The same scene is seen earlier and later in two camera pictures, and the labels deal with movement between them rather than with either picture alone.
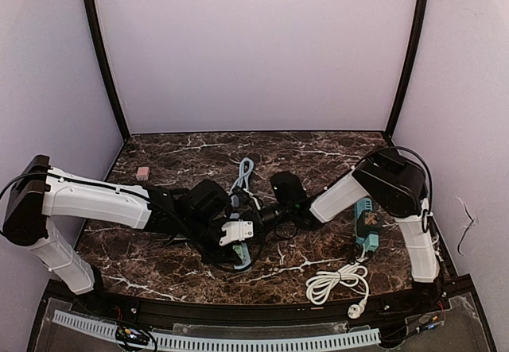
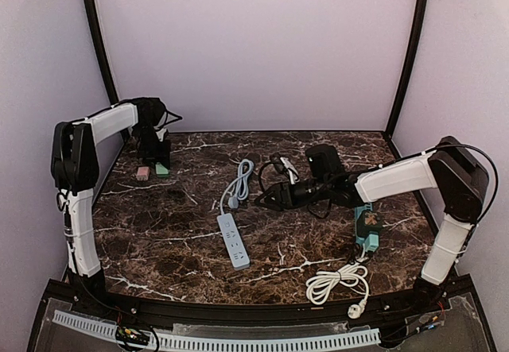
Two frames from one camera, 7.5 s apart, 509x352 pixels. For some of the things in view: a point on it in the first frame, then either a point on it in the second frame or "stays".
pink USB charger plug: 143,173 stays
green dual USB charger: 238,249 to 161,171
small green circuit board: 131,335 stays
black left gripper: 222,254 to 153,152
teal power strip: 371,241 stays
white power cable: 350,275 stays
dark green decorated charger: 368,221 stays
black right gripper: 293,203 to 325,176
